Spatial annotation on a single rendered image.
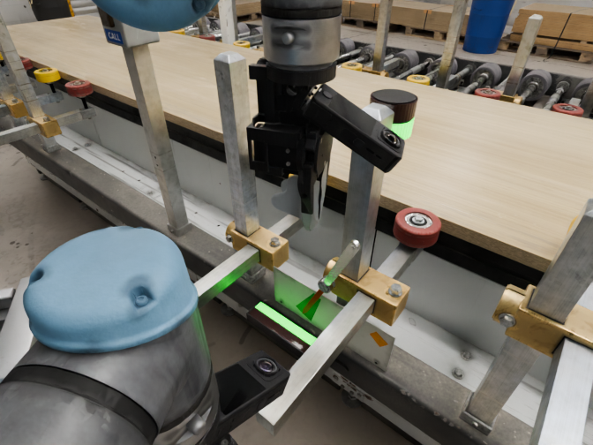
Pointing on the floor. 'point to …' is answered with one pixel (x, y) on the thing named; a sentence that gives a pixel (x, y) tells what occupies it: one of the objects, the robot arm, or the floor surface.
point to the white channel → (227, 21)
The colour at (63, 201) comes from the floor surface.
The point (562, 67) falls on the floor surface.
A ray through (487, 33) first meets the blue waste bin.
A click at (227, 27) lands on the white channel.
